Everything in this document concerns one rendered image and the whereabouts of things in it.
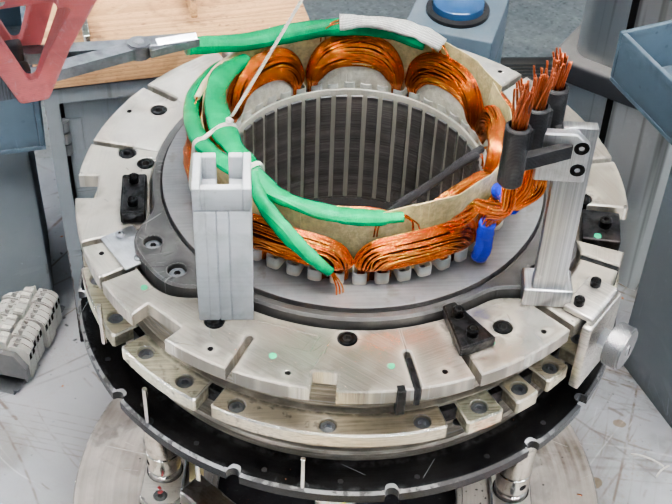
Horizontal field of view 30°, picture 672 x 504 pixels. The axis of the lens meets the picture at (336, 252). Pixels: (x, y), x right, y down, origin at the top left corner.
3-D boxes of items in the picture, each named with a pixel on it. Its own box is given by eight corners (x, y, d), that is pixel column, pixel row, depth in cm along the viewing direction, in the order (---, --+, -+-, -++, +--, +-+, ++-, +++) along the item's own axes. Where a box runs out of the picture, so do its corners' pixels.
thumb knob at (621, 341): (595, 370, 67) (603, 339, 66) (617, 343, 69) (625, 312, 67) (614, 380, 67) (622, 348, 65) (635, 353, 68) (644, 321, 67)
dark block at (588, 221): (577, 258, 71) (583, 231, 70) (577, 228, 73) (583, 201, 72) (615, 262, 71) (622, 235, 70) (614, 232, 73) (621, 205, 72)
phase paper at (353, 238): (279, 278, 66) (279, 214, 63) (278, 257, 67) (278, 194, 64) (430, 272, 67) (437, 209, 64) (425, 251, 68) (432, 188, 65)
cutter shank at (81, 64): (33, 87, 60) (32, 77, 59) (27, 79, 60) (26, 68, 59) (149, 56, 62) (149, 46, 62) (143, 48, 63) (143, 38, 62)
